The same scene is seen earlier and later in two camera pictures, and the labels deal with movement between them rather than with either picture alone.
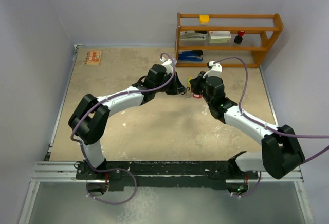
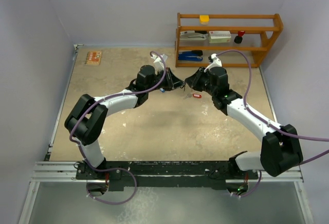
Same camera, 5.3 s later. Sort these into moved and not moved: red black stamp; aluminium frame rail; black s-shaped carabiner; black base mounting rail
Moved: black s-shaped carabiner
Not moved: black base mounting rail; red black stamp; aluminium frame rail
